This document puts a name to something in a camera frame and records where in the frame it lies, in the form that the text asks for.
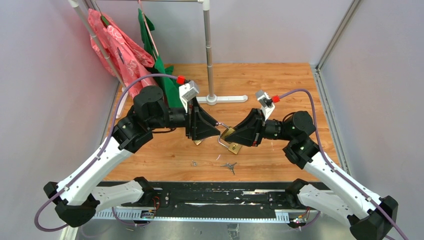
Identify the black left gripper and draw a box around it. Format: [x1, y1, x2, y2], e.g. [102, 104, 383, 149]
[148, 96, 221, 140]

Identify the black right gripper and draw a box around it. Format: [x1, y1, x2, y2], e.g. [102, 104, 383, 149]
[224, 108, 295, 147]

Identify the small brass padlock with key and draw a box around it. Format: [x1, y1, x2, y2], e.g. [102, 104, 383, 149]
[193, 140, 203, 146]

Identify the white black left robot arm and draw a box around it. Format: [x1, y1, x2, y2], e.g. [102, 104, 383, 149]
[43, 85, 220, 228]

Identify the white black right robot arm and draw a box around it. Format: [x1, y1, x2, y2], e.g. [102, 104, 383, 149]
[223, 108, 399, 240]

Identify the silver key bunch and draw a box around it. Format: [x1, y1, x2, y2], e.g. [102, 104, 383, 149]
[221, 162, 237, 175]

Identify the white metal clothes rack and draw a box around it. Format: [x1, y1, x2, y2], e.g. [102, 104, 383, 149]
[67, 0, 248, 114]

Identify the green garment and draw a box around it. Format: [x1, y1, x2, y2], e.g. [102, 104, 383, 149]
[138, 8, 183, 108]

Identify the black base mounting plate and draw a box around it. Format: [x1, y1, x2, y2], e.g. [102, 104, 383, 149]
[120, 180, 331, 220]

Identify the pink patterned garment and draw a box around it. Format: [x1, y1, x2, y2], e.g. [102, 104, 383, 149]
[87, 9, 155, 86]

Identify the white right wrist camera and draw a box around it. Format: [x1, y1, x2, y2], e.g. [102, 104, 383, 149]
[255, 90, 275, 121]

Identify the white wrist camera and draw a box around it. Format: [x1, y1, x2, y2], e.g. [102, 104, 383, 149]
[255, 90, 275, 121]
[178, 80, 200, 113]

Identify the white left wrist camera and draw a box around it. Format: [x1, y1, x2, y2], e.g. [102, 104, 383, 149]
[178, 80, 200, 113]

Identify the slotted grey cable duct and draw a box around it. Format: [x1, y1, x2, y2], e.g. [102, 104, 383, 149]
[92, 208, 291, 224]

